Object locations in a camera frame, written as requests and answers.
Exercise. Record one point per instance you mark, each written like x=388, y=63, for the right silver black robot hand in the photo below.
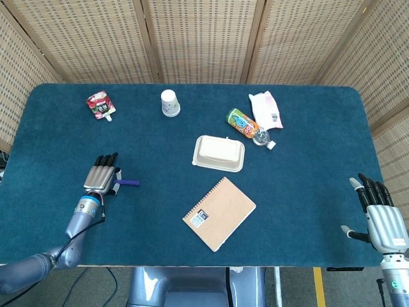
x=386, y=227

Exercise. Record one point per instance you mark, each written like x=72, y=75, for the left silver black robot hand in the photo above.
x=99, y=177

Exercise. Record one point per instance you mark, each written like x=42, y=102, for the purple cylindrical stick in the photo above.
x=131, y=183

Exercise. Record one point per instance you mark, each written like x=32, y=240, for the dark blue table mat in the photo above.
x=143, y=224

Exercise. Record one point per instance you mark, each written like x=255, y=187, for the woven bamboo screen panel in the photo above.
x=377, y=64
x=204, y=38
x=19, y=80
x=394, y=160
x=89, y=38
x=303, y=38

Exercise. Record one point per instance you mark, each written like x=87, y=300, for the red spouted snack pouch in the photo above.
x=100, y=105

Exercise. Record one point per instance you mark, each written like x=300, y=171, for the yellow floor tape strip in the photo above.
x=319, y=288

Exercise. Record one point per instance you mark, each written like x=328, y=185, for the dark equipment beside table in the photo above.
x=2, y=161

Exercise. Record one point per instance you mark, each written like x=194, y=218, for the white paper cup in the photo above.
x=169, y=104

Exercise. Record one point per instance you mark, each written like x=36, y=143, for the beige takeaway food box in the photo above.
x=219, y=153

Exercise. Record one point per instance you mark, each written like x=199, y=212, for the kraft spiral notebook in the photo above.
x=220, y=214

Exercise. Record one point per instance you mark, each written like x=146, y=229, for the grey robot torso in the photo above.
x=191, y=288

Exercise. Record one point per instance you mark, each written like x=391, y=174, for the plastic bottle with orange label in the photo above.
x=243, y=123

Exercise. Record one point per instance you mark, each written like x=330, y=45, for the pink white wet wipes pack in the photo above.
x=266, y=110

